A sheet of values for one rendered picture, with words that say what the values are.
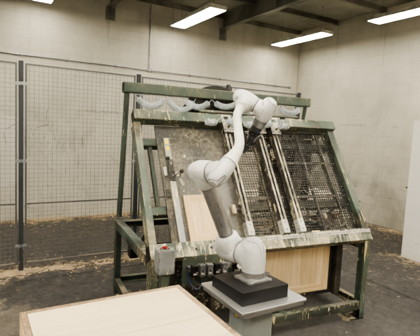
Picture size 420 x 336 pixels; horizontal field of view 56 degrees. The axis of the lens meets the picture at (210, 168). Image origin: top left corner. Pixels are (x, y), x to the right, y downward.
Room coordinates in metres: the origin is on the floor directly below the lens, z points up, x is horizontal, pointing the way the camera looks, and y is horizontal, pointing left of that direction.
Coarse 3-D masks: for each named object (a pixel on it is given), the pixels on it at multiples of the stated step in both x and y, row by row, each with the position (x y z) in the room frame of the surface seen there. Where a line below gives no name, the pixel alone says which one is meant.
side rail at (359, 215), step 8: (328, 136) 4.32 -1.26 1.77; (328, 144) 4.31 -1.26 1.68; (336, 144) 4.29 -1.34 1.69; (336, 152) 4.22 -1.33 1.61; (336, 160) 4.18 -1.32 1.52; (344, 168) 4.14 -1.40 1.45; (336, 176) 4.17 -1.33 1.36; (344, 176) 4.07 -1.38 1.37; (344, 184) 4.05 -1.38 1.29; (352, 184) 4.06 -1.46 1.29; (352, 192) 4.00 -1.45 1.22; (352, 200) 3.94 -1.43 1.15; (352, 208) 3.93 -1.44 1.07; (360, 208) 3.92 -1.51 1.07; (352, 216) 3.92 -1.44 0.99; (360, 216) 3.86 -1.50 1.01; (360, 224) 3.82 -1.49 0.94
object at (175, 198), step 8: (168, 144) 3.48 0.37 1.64; (168, 152) 3.44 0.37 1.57; (168, 176) 3.34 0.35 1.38; (176, 184) 3.30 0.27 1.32; (176, 192) 3.25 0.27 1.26; (176, 200) 3.21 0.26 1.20; (176, 208) 3.17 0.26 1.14; (176, 216) 3.13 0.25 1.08; (176, 224) 3.12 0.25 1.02; (184, 232) 3.08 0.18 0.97; (184, 240) 3.05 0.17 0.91
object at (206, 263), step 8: (192, 256) 2.99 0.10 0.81; (200, 256) 3.02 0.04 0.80; (208, 256) 3.05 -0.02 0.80; (216, 256) 3.08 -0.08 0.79; (184, 264) 2.96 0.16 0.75; (192, 264) 2.94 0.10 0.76; (200, 264) 2.94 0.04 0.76; (208, 264) 2.95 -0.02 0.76; (216, 264) 2.96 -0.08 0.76; (224, 264) 2.99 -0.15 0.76; (184, 272) 2.97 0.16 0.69; (192, 272) 2.90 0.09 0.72; (200, 272) 2.92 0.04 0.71; (208, 272) 2.94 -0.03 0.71; (216, 272) 2.96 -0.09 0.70; (224, 272) 2.99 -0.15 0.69; (184, 280) 2.97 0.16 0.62; (192, 280) 2.99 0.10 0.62; (200, 280) 3.02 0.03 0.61; (208, 280) 3.05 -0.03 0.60
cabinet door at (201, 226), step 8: (184, 200) 3.26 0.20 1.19; (192, 200) 3.29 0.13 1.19; (200, 200) 3.32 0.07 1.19; (192, 208) 3.25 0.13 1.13; (200, 208) 3.28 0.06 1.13; (192, 216) 3.21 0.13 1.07; (200, 216) 3.24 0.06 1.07; (208, 216) 3.27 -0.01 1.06; (192, 224) 3.17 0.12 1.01; (200, 224) 3.20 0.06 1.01; (208, 224) 3.23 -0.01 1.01; (192, 232) 3.13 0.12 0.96; (200, 232) 3.16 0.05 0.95; (208, 232) 3.19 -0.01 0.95; (216, 232) 3.22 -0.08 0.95; (192, 240) 3.09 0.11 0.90; (200, 240) 3.12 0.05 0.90
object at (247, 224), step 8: (224, 120) 3.79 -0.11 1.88; (232, 120) 3.68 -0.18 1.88; (224, 128) 3.74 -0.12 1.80; (232, 128) 3.77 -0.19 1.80; (224, 136) 3.76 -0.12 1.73; (224, 144) 3.76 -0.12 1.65; (232, 144) 3.71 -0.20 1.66; (232, 176) 3.58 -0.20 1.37; (240, 176) 3.55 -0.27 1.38; (240, 184) 3.51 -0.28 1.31; (240, 192) 3.45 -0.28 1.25; (240, 200) 3.42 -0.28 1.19; (248, 208) 3.39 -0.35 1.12; (248, 216) 3.36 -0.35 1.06; (248, 224) 3.31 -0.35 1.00; (248, 232) 3.27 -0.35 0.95
